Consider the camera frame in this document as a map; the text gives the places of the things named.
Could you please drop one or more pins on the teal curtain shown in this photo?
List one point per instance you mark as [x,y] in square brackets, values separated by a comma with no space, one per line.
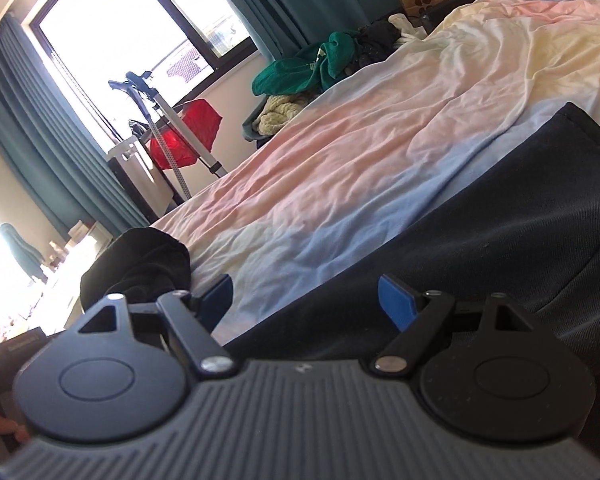
[40,135]
[290,0]

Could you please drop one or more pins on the navy blue garment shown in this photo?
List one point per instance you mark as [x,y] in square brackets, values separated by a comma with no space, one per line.
[480,240]

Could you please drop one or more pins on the white appliance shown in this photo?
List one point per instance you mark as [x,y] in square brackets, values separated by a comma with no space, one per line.
[130,170]

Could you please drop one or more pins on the white garment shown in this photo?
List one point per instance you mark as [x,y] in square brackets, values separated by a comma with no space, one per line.
[405,25]

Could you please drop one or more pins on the cream knit garment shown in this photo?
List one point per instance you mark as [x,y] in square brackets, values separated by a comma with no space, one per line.
[280,112]

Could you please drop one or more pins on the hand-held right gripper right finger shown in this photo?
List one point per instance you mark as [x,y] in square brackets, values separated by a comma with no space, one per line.
[395,301]

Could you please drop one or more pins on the red mesh bag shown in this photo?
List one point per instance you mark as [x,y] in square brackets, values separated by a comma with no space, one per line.
[180,135]

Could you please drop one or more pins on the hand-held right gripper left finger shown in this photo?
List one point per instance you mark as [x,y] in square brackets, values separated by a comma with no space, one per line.
[218,292]

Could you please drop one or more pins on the green garment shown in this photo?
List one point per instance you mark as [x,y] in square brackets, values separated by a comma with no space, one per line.
[290,72]

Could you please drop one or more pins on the teal hanging cloth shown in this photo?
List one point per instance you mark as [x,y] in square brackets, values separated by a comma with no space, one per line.
[17,250]

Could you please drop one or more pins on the black garment pile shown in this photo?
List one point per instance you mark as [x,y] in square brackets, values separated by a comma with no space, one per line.
[380,37]

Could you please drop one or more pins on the window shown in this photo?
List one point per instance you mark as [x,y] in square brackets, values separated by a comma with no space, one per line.
[130,20]

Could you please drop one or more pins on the black cloth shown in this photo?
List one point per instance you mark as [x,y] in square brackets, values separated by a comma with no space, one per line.
[140,260]

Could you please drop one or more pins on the pastel bed cover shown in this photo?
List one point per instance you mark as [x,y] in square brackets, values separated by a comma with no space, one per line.
[355,150]

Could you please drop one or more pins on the white desk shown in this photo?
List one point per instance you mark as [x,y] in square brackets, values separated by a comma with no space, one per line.
[65,285]

